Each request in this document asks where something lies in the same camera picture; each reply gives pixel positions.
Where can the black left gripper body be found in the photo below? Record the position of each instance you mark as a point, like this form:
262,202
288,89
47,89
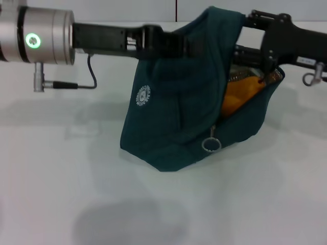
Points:
110,38

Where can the dark teal lunch bag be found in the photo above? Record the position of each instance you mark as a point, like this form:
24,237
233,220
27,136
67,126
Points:
178,114

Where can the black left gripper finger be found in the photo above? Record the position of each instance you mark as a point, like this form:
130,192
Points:
181,46

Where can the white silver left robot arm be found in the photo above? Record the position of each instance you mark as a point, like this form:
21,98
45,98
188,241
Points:
38,38

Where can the orange fruit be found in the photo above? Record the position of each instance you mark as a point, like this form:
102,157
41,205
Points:
237,99

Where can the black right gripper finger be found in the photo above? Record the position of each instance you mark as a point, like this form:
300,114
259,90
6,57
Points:
247,56
254,19

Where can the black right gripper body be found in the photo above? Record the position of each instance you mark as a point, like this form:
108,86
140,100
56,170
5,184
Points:
291,43

